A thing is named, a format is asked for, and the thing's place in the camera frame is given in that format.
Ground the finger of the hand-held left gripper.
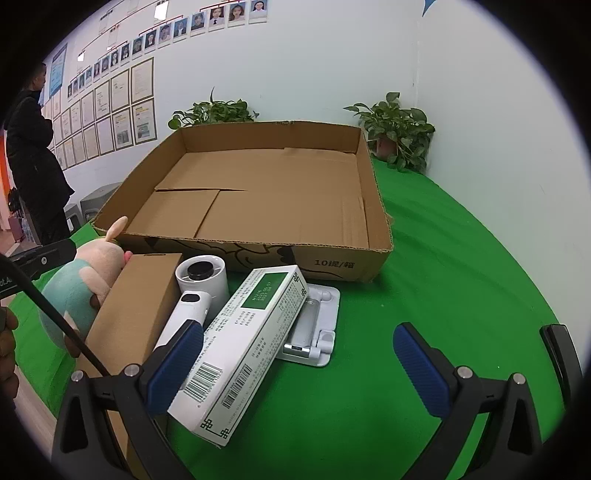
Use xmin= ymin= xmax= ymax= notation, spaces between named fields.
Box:
xmin=8 ymin=239 xmax=77 ymax=278

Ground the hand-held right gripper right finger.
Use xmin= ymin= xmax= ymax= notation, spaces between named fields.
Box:
xmin=392 ymin=322 xmax=543 ymax=480

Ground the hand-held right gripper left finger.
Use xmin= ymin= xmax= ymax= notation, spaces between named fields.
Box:
xmin=51 ymin=318 xmax=206 ymax=480

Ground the pink pig plush toy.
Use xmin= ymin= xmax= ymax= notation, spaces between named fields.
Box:
xmin=38 ymin=216 xmax=134 ymax=358

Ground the white handheld fan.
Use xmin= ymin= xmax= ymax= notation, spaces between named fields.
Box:
xmin=152 ymin=255 xmax=230 ymax=365

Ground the white remote control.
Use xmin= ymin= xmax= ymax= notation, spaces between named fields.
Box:
xmin=167 ymin=265 xmax=310 ymax=448

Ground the long brown cardboard box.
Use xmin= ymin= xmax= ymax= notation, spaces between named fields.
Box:
xmin=76 ymin=253 xmax=185 ymax=480

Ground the shallow cardboard tray box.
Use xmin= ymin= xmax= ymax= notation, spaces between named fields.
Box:
xmin=90 ymin=121 xmax=395 ymax=283

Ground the person's left hand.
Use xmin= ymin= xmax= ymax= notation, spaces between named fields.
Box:
xmin=0 ymin=307 xmax=20 ymax=407

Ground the green table cloth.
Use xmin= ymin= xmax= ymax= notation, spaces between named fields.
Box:
xmin=9 ymin=159 xmax=575 ymax=480

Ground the grey stool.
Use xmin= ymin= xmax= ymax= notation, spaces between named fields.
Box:
xmin=79 ymin=183 xmax=122 ymax=223

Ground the black flat device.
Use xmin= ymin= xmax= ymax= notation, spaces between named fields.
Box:
xmin=540 ymin=324 xmax=583 ymax=398

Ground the leafy potted plant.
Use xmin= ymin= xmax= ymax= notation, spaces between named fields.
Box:
xmin=167 ymin=88 xmax=259 ymax=130
xmin=343 ymin=92 xmax=435 ymax=174

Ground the row of portrait photos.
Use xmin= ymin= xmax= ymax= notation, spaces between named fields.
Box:
xmin=67 ymin=0 xmax=269 ymax=97

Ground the black cable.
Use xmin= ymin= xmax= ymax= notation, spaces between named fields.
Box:
xmin=0 ymin=255 xmax=112 ymax=378

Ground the wall of framed certificates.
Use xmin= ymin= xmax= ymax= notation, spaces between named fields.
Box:
xmin=39 ymin=58 xmax=158 ymax=169

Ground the blue wall poster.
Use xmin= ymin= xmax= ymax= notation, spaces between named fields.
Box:
xmin=48 ymin=44 xmax=68 ymax=93

